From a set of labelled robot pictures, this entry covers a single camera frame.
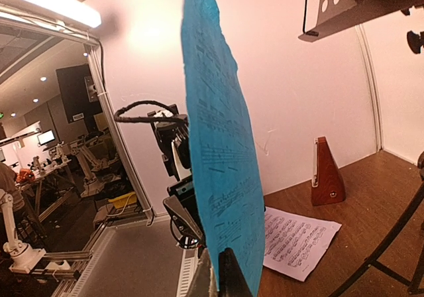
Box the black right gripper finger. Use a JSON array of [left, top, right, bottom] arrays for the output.
[[218, 247, 252, 297]]

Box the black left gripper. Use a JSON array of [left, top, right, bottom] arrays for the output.
[[147, 109, 204, 247]]

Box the blue sheet music page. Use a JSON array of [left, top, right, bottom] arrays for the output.
[[181, 0, 265, 296]]

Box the black perforated music stand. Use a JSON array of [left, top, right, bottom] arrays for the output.
[[297, 0, 424, 297]]

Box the white sheet music page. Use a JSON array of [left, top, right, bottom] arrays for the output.
[[263, 207, 342, 282]]

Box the yellow plastic bin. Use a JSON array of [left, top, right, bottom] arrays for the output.
[[108, 192, 137, 210]]

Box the brown wooden metronome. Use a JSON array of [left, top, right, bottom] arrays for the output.
[[311, 137, 346, 206]]

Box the person in grey shirt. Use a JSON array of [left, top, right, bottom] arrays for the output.
[[0, 162, 26, 223]]

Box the fluorescent ceiling light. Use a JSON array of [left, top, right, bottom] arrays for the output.
[[0, 0, 103, 29]]

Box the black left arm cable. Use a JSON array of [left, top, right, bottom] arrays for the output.
[[113, 99, 189, 125]]

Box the right aluminium frame post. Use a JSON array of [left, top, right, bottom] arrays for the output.
[[355, 24, 384, 152]]

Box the aluminium frame post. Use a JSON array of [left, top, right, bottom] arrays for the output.
[[355, 24, 384, 152], [82, 38, 155, 227]]

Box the left aluminium frame post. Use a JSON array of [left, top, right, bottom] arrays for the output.
[[82, 38, 155, 227]]

